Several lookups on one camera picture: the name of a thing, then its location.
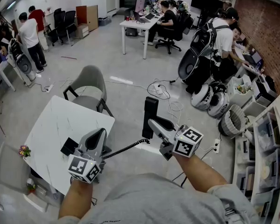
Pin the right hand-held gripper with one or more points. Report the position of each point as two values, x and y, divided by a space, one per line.
187 143

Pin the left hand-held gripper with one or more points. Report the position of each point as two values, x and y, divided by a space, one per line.
84 169

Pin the person's left forearm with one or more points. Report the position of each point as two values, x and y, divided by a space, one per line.
75 199

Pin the person's right forearm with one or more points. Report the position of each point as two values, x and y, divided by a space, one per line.
198 171

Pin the white power strip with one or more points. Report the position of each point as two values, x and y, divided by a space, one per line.
157 89
50 88

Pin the silver round shell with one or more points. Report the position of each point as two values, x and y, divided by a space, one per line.
218 106
200 98

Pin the gray upholstered chair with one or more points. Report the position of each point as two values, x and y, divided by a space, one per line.
91 85

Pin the white ribbed basket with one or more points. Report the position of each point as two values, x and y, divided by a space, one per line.
232 121

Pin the person's gray shirt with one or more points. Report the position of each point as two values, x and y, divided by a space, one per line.
154 202

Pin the purple flower pot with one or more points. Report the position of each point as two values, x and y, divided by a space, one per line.
25 151

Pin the red flower pot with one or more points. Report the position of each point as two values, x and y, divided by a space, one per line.
31 186

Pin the white utility cart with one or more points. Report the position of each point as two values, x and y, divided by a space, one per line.
239 94

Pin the red stick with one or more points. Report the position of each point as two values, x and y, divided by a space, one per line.
68 58

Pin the pale gray chair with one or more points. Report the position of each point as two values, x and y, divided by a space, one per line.
11 167

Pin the white shelf unit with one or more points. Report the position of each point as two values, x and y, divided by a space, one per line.
256 162

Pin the gray backpack shell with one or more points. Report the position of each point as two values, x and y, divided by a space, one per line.
200 41

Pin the row of clear storage bins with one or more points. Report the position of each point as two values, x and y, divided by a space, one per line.
268 134

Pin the black swivel office chair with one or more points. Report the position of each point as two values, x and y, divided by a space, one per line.
177 31

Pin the black and silver machine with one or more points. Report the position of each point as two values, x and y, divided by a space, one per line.
263 92

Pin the white office desk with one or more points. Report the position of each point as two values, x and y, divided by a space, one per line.
140 25

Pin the white shell with round disc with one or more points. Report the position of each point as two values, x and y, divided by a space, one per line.
23 64

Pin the white drawer cabinet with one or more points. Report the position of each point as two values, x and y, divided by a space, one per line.
82 31

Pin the open laptop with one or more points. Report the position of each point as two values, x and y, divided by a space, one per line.
142 20
255 58

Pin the gray storage box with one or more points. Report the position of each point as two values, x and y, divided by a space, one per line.
105 22

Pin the black mesh chair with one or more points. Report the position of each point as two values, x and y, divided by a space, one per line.
70 22
57 22

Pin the tan wooden board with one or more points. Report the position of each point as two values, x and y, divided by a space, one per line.
93 17

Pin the reddish brown board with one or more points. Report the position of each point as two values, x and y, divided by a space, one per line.
81 15

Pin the desktop monitor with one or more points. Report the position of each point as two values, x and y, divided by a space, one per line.
140 4

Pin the large black screen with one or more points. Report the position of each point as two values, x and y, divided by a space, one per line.
205 1

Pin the white wall desk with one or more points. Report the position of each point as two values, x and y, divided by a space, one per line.
243 65

